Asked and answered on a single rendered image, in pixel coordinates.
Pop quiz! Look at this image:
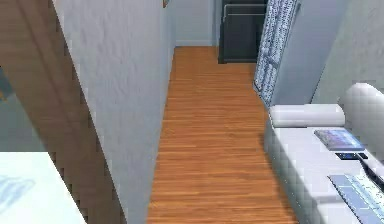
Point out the dark grey fridge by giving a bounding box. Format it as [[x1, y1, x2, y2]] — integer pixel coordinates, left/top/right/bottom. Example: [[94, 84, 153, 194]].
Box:
[[218, 0, 269, 65]]

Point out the white sofa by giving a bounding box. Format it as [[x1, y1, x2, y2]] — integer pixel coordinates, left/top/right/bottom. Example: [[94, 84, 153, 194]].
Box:
[[264, 82, 384, 224]]

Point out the brown wooden room door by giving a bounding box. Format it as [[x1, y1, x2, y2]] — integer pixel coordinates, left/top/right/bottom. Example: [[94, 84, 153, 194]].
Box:
[[0, 0, 128, 224]]

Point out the black remote control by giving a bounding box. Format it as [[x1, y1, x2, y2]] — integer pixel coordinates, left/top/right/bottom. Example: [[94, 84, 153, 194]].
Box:
[[334, 152, 369, 161]]

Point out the white table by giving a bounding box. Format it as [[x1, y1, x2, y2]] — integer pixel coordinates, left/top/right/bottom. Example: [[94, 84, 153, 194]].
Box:
[[0, 151, 88, 224]]

